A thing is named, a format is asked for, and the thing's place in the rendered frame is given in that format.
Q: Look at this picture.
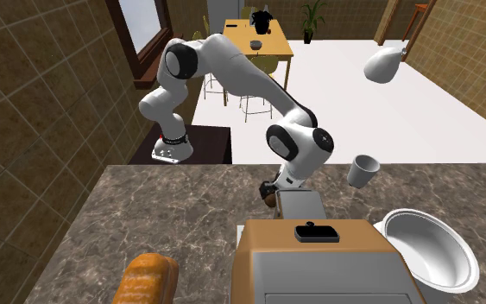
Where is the wooden dining table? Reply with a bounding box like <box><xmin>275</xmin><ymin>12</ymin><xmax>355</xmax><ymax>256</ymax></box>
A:
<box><xmin>221</xmin><ymin>4</ymin><xmax>294</xmax><ymax>107</ymax></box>

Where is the dark framed window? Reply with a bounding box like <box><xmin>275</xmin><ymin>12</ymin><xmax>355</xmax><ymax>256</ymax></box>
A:
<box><xmin>104</xmin><ymin>0</ymin><xmax>185</xmax><ymax>90</ymax></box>

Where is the green potted plant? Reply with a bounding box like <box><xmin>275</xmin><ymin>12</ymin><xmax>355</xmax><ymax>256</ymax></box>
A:
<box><xmin>300</xmin><ymin>0</ymin><xmax>329</xmax><ymax>46</ymax></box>

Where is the orange side table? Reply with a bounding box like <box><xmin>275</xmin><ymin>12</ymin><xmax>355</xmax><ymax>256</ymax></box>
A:
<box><xmin>401</xmin><ymin>3</ymin><xmax>429</xmax><ymax>42</ymax></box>

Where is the orange and grey appliance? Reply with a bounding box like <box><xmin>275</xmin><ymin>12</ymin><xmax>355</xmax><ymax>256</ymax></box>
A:
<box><xmin>230</xmin><ymin>189</ymin><xmax>427</xmax><ymax>304</ymax></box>

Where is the brown bread loaf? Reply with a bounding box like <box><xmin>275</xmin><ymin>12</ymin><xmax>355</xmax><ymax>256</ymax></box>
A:
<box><xmin>111</xmin><ymin>252</ymin><xmax>180</xmax><ymax>304</ymax></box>

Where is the yellow green chair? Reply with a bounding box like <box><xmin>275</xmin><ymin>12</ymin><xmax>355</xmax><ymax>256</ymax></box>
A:
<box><xmin>239</xmin><ymin>54</ymin><xmax>281</xmax><ymax>124</ymax></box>
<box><xmin>202</xmin><ymin>72</ymin><xmax>230</xmax><ymax>107</ymax></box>

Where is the white wall lamp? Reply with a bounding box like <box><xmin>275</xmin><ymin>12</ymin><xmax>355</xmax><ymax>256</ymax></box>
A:
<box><xmin>363</xmin><ymin>46</ymin><xmax>408</xmax><ymax>85</ymax></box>

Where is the white bowl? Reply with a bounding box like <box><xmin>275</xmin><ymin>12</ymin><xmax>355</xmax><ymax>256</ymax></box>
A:
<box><xmin>372</xmin><ymin>208</ymin><xmax>480</xmax><ymax>295</ymax></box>

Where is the dark robot stand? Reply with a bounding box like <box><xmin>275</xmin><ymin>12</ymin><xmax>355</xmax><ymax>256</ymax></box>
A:
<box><xmin>128</xmin><ymin>124</ymin><xmax>233</xmax><ymax>166</ymax></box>

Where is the white cup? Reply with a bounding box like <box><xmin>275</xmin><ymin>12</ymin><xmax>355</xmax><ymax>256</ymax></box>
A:
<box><xmin>346</xmin><ymin>154</ymin><xmax>382</xmax><ymax>189</ymax></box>

